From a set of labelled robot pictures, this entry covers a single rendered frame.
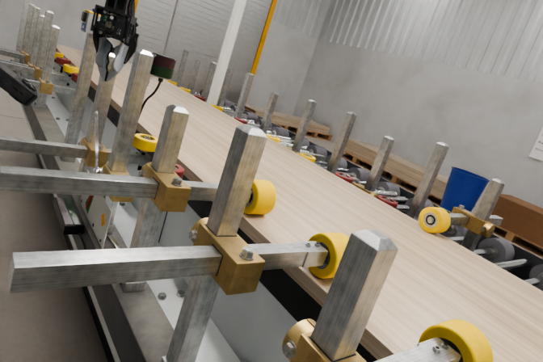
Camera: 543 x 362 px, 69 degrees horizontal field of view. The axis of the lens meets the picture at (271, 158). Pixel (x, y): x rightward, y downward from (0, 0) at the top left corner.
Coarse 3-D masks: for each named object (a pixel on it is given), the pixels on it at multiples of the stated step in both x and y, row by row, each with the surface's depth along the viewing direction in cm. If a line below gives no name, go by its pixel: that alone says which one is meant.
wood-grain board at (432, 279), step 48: (192, 96) 261; (192, 144) 136; (288, 192) 117; (336, 192) 135; (288, 240) 83; (432, 240) 116; (384, 288) 75; (432, 288) 82; (480, 288) 91; (528, 288) 102; (384, 336) 60; (528, 336) 75
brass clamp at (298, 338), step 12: (300, 324) 44; (312, 324) 44; (288, 336) 44; (300, 336) 42; (288, 348) 42; (300, 348) 42; (312, 348) 41; (300, 360) 42; (312, 360) 40; (324, 360) 39; (336, 360) 40; (348, 360) 40; (360, 360) 41
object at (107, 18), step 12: (108, 0) 78; (120, 0) 80; (132, 0) 84; (108, 12) 79; (120, 12) 79; (108, 24) 80; (120, 24) 79; (132, 24) 82; (108, 36) 81; (120, 36) 80; (132, 36) 85
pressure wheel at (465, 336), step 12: (444, 324) 53; (456, 324) 53; (468, 324) 54; (420, 336) 55; (432, 336) 53; (444, 336) 52; (456, 336) 51; (468, 336) 51; (480, 336) 53; (456, 348) 51; (468, 348) 50; (480, 348) 51; (468, 360) 50; (480, 360) 50; (492, 360) 52
